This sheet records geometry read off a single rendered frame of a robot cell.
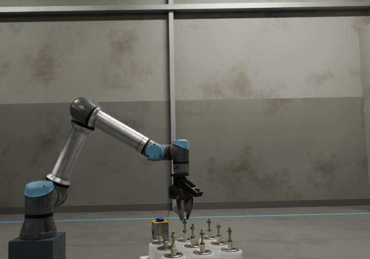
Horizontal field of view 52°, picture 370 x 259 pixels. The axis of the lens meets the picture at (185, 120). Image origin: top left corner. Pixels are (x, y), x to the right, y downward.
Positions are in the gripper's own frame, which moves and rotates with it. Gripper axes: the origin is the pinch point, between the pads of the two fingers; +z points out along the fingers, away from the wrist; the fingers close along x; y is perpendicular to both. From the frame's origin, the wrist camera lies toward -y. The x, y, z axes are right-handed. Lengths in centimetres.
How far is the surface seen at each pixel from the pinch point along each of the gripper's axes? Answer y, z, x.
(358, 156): 43, -23, -349
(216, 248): -17.3, 11.1, 0.1
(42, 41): 316, -172, -86
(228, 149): 155, -35, -240
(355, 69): 41, -129, -352
